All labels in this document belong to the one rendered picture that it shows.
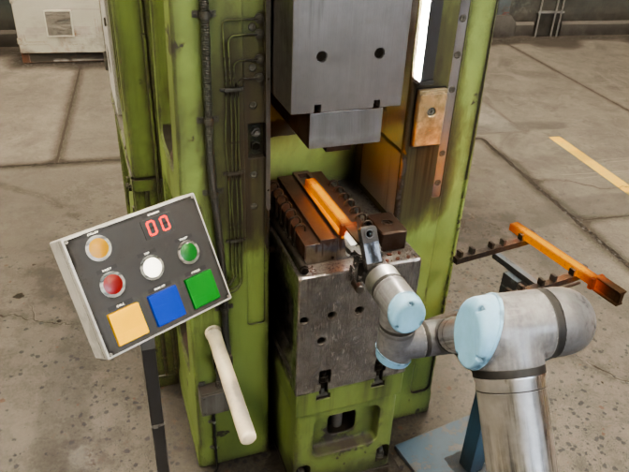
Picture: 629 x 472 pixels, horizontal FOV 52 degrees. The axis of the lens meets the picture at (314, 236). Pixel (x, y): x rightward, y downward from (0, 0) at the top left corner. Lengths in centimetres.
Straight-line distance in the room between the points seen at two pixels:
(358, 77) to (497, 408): 90
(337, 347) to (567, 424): 120
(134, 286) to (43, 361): 157
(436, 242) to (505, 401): 118
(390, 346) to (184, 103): 79
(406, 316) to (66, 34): 583
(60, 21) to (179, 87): 532
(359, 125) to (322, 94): 14
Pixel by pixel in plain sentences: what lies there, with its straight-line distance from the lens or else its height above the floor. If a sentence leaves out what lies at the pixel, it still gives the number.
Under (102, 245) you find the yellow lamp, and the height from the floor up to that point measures 117.
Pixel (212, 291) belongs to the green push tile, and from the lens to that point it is 158.
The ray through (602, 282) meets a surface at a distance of 193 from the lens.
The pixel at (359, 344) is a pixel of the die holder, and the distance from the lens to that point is 200.
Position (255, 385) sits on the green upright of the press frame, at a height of 35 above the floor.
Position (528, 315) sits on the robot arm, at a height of 132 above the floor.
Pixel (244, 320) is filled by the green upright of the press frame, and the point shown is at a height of 64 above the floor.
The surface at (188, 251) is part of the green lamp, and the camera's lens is 156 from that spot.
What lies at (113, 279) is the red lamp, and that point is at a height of 110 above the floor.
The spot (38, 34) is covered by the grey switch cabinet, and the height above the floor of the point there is 29.
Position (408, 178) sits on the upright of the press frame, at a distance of 199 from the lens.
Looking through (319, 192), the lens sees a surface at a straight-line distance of 197.
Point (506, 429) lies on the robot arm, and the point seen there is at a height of 117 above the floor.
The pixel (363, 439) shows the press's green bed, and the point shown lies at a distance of 237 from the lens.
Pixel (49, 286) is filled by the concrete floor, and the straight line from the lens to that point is 348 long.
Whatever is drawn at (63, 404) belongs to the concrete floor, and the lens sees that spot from 281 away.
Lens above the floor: 193
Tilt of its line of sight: 31 degrees down
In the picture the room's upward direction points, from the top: 3 degrees clockwise
